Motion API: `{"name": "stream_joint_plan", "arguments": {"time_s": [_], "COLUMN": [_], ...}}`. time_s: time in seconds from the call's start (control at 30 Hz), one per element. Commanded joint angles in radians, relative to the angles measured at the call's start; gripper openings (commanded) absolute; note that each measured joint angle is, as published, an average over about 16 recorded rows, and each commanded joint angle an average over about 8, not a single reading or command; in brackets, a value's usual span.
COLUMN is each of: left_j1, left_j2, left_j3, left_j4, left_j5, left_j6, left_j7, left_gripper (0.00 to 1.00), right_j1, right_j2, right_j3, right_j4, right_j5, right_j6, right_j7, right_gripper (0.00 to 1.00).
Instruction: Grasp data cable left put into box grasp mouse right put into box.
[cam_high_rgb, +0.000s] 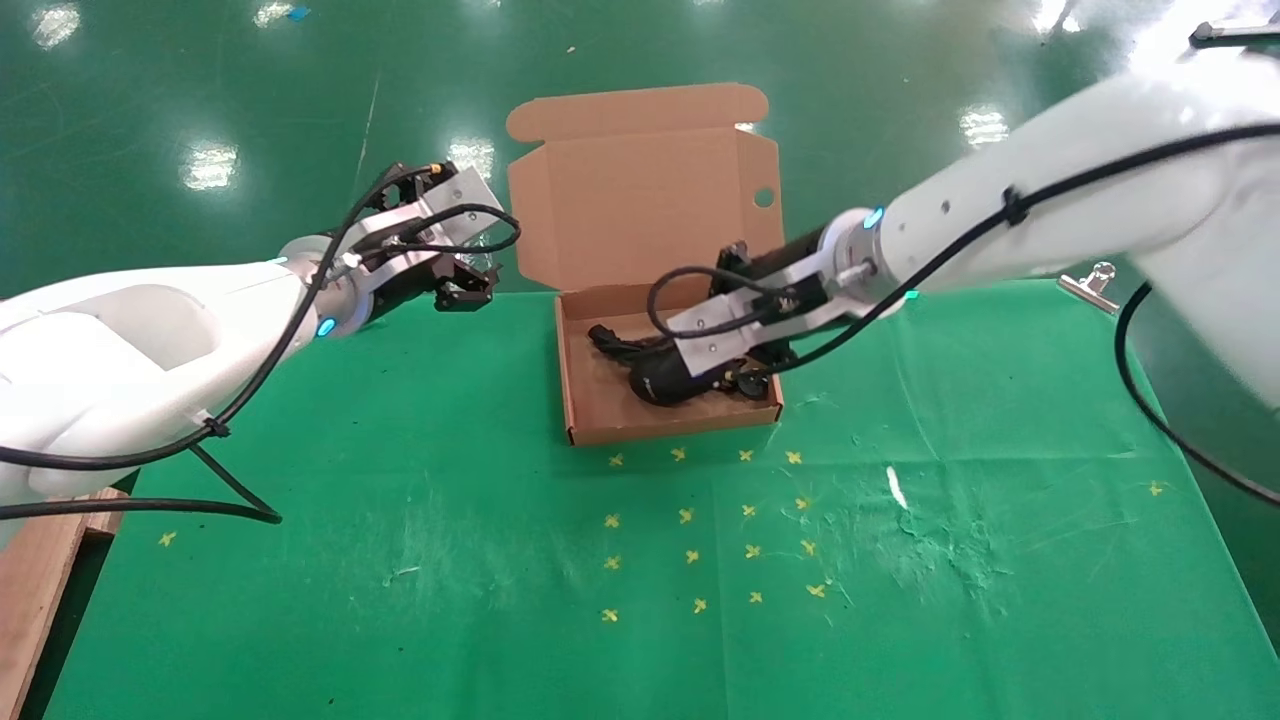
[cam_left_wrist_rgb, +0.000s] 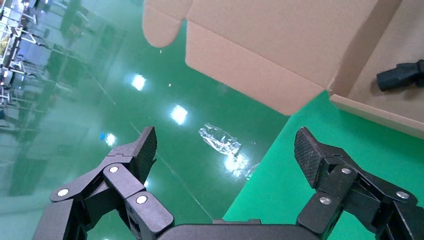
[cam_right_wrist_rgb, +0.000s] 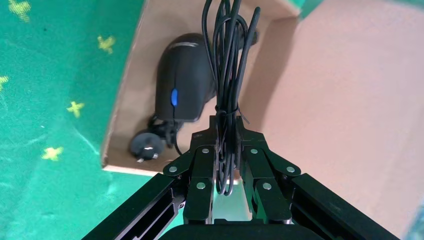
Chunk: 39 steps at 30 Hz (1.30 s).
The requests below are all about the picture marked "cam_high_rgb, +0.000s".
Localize black computer mouse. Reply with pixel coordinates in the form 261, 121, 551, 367
628, 355, 706, 406

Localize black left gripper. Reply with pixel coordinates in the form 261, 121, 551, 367
374, 159, 497, 322

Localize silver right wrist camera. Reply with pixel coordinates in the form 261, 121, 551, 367
665, 265, 871, 379

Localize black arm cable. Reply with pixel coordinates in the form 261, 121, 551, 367
0, 160, 523, 526
647, 125, 1280, 506

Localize open cardboard mailer box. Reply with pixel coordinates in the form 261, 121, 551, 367
505, 82, 784, 446

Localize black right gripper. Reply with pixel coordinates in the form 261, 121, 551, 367
714, 227, 843, 401

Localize white desk metal legs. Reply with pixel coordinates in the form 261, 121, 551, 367
1190, 22, 1280, 46

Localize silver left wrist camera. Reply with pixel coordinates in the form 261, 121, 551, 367
345, 165, 506, 271

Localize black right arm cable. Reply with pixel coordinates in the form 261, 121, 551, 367
647, 125, 1280, 506

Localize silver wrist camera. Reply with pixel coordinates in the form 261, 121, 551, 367
665, 265, 871, 379
345, 165, 506, 271

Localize black data cable with plug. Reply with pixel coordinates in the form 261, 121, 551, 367
587, 322, 771, 401

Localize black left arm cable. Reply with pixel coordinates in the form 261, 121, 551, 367
0, 160, 523, 526

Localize brown wooden board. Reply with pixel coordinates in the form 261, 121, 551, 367
0, 488, 126, 720

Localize silver binder clip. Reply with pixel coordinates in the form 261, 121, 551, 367
1058, 262, 1119, 313

